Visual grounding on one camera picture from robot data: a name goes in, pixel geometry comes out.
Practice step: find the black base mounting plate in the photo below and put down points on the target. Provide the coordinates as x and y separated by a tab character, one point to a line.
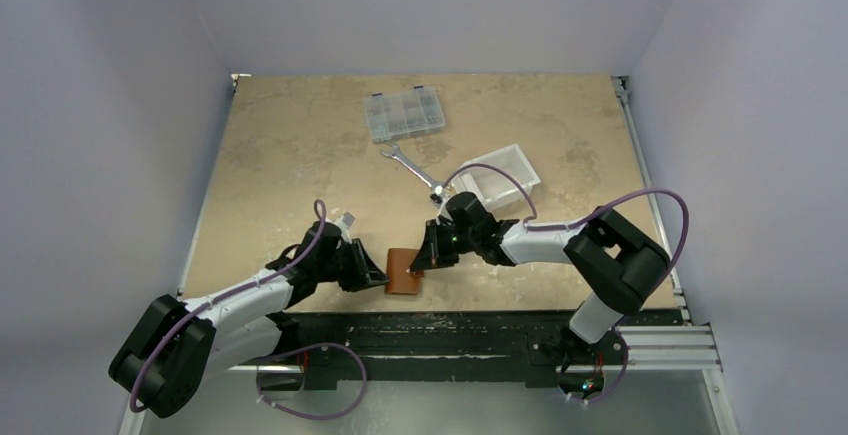
533	348

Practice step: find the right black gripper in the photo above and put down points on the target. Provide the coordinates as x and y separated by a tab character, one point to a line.
435	244

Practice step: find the white plastic bin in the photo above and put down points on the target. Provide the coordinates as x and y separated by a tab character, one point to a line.
494	190

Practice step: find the brown leather card holder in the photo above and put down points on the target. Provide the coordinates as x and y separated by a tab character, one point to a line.
402	280

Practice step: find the clear plastic screw organizer box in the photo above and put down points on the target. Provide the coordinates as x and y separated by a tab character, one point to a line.
407	114

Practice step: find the silver open-end wrench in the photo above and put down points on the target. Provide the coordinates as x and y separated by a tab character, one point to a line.
393	151

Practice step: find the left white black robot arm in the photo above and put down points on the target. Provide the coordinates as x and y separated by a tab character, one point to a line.
178	344

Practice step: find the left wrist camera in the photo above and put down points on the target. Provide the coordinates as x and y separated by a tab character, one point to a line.
345	222

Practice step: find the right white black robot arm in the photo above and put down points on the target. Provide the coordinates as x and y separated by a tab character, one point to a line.
621	264

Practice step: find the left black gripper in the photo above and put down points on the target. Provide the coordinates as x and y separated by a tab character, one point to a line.
364	272

